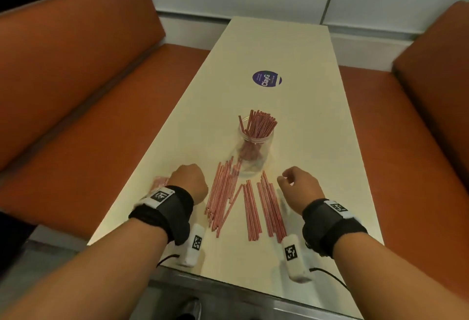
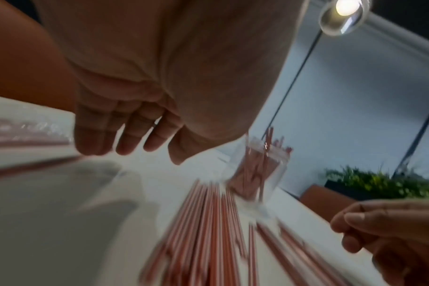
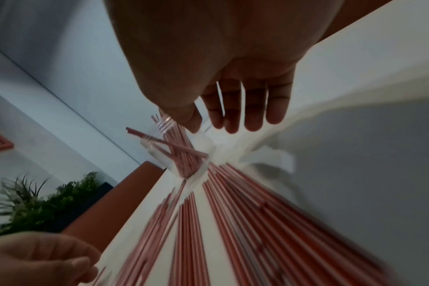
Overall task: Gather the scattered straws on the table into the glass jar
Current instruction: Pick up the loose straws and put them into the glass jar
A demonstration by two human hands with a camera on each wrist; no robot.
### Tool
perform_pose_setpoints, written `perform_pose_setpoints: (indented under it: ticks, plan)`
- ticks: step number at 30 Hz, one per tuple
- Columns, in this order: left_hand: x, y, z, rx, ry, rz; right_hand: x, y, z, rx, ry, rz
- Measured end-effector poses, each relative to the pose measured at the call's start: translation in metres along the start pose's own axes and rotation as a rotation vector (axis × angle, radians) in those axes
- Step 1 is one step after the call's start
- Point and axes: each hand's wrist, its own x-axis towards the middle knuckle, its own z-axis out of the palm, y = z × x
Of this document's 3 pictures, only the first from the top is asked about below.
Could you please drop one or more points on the person's right hand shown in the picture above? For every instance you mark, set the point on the person's right hand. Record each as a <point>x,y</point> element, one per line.
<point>304,188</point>

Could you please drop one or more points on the person's left hand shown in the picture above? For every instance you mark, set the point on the person's left hand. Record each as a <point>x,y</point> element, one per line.
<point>188,180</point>

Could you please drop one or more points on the person's right fingers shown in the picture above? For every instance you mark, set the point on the person's right fingers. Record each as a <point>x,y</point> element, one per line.
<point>285,178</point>

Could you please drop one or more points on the person's right forearm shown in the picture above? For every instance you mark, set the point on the person's right forearm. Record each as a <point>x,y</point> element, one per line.
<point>395,279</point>

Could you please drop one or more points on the person's left forearm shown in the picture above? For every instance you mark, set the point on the person's left forearm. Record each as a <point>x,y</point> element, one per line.
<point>91,275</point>

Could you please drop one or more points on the clear plastic jar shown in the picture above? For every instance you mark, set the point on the clear plastic jar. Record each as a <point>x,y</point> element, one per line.
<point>256,155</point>

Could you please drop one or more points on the pile of loose red straws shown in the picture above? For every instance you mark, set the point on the pile of loose red straws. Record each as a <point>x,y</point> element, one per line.
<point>252,206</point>

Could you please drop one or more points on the bunch of upright red straws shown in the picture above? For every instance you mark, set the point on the bunch of upright red straws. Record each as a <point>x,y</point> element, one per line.
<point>258,125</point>

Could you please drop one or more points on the round purple sticker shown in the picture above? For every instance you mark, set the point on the round purple sticker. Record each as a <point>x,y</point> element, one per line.
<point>266,79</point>

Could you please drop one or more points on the orange upholstered bench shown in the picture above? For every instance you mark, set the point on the orange upholstered bench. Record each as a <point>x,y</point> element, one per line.
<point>410,147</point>
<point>73,92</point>

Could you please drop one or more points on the person's black shoe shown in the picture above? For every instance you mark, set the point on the person's black shoe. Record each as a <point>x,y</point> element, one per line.
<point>191,309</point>

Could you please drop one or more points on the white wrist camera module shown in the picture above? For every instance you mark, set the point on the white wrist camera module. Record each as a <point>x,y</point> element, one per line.
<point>193,244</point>
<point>295,259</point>

